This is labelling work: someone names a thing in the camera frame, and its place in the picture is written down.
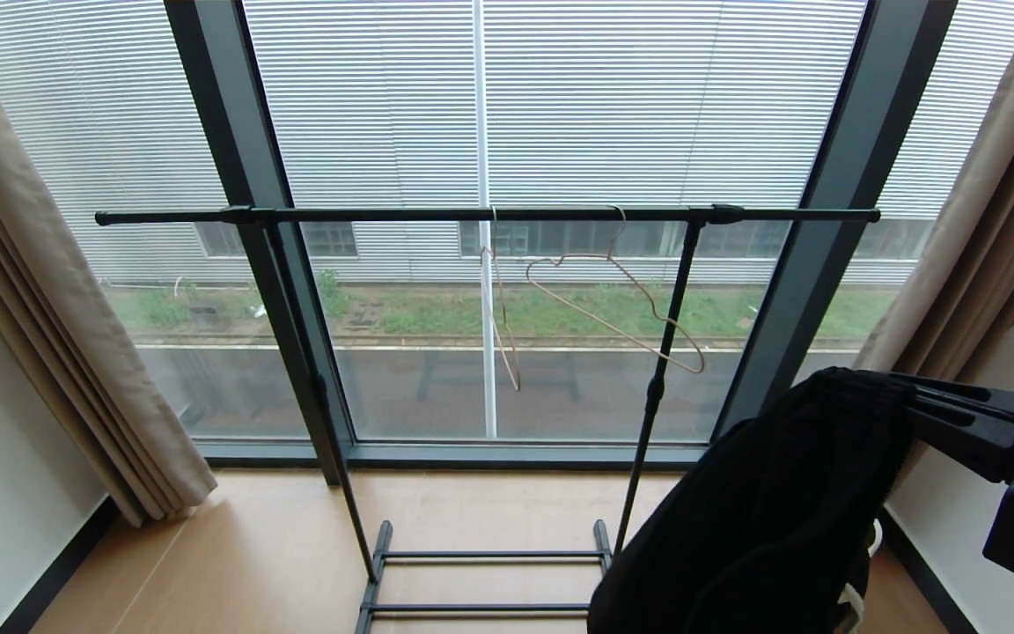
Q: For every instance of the black clothes rack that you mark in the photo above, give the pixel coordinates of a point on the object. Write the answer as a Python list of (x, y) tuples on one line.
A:
[(384, 215)]

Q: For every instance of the window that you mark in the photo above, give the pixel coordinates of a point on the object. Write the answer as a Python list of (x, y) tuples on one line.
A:
[(384, 132)]

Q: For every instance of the black shorts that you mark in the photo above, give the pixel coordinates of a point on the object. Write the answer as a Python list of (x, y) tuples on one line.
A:
[(762, 511)]

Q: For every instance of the pink clothes hanger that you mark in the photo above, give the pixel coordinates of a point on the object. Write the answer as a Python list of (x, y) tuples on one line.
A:
[(613, 326), (504, 335)]

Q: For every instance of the beige curtain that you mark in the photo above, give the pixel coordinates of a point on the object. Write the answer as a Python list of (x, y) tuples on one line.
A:
[(982, 220), (58, 308)]

